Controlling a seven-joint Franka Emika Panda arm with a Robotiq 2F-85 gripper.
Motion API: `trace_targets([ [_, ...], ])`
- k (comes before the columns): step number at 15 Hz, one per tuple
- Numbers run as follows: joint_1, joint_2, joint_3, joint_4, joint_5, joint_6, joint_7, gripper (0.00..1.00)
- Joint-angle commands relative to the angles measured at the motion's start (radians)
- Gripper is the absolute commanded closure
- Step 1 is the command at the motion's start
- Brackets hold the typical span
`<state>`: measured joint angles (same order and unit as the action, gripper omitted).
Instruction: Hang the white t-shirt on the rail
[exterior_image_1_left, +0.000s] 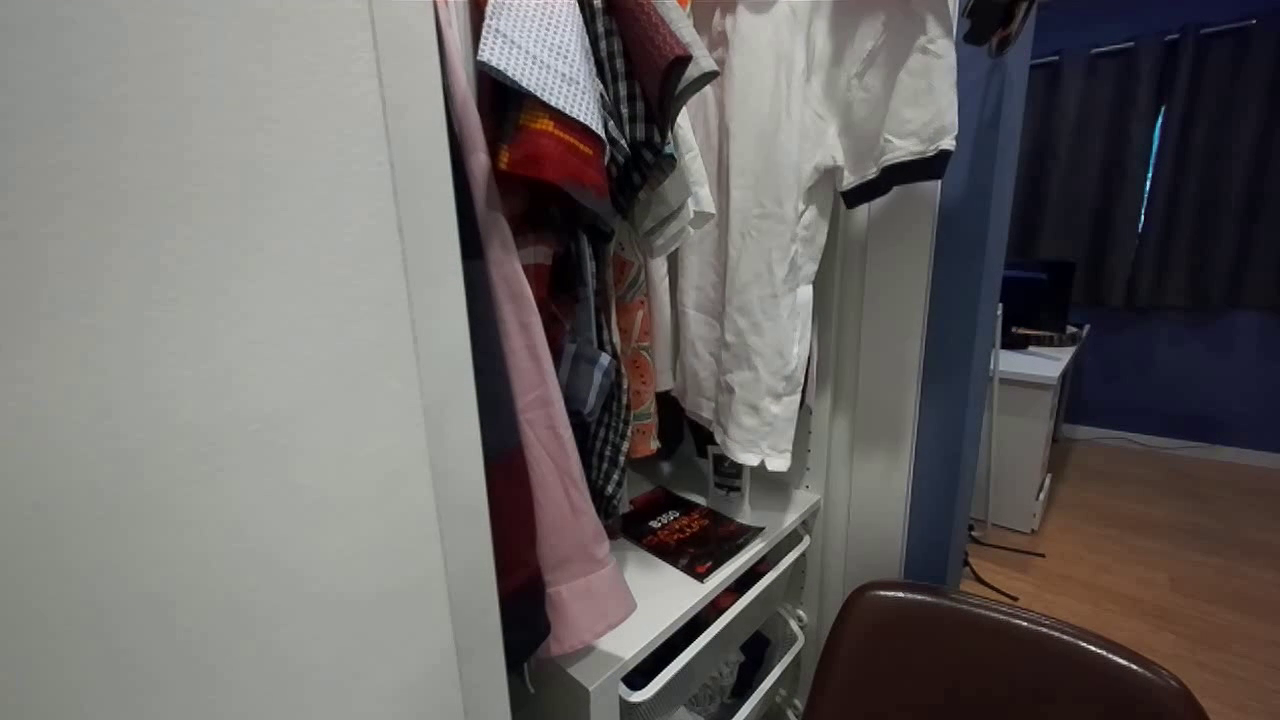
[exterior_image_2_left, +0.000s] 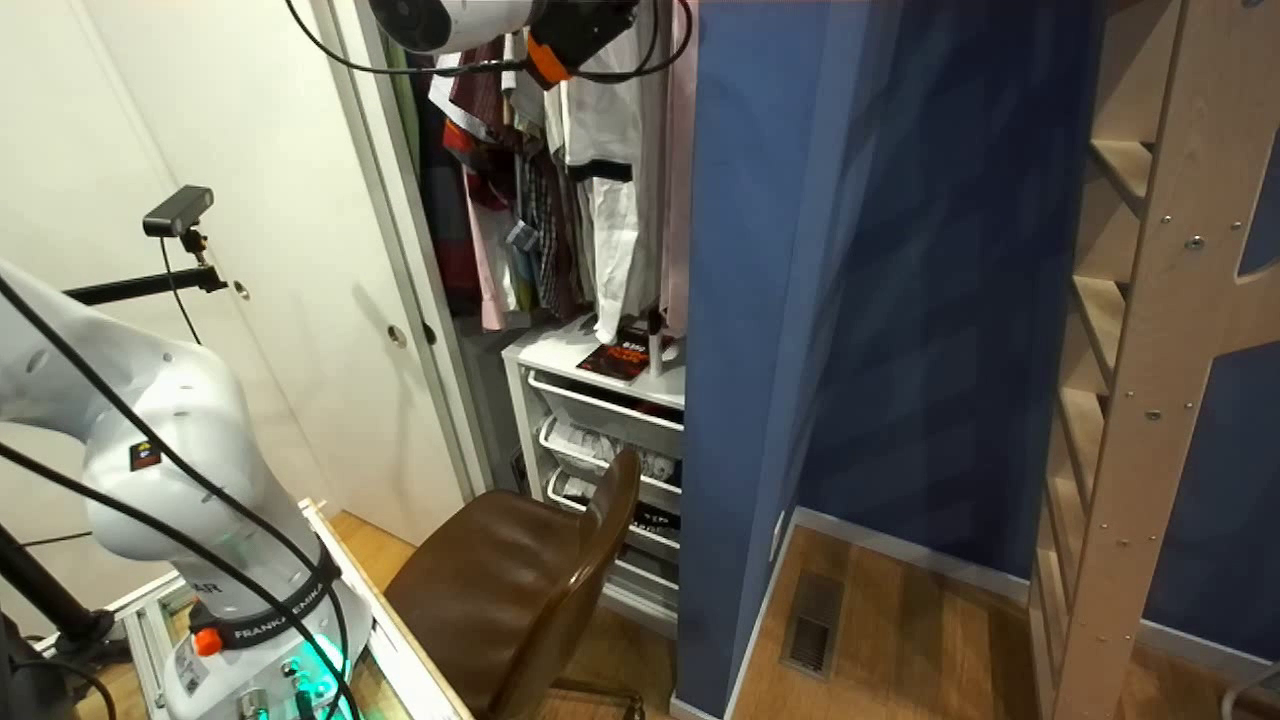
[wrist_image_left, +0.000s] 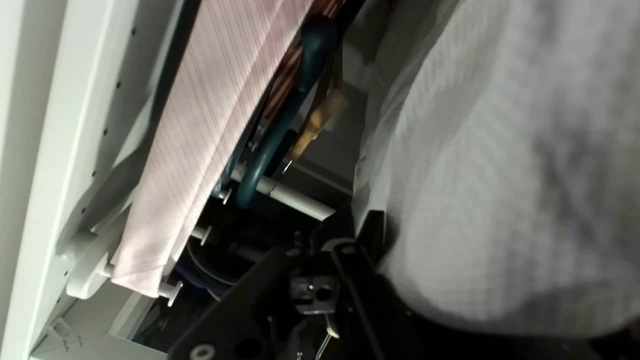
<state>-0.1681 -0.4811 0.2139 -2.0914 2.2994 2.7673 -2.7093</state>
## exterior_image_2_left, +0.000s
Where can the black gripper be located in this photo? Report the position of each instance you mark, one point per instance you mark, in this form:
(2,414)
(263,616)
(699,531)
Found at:
(566,35)

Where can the white t-shirt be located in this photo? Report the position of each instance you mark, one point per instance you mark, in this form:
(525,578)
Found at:
(597,129)

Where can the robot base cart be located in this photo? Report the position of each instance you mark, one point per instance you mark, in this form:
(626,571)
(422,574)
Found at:
(370,673)

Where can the dark red book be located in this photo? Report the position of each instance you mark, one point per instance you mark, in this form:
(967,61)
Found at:
(622,360)

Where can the white drawer unit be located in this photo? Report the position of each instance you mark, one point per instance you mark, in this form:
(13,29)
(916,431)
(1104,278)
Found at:
(572,414)

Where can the white wardrobe door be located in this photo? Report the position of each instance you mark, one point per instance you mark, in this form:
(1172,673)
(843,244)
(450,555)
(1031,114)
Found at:
(108,107)

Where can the brown leather chair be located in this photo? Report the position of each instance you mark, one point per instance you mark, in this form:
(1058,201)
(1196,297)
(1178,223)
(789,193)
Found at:
(505,590)

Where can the floor vent grille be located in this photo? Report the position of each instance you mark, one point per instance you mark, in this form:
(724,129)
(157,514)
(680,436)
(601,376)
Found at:
(815,622)

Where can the black camera on stand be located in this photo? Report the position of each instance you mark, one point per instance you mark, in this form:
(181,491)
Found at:
(174,217)

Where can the wooden ladder frame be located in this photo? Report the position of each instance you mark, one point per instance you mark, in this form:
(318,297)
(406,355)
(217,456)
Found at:
(1182,138)

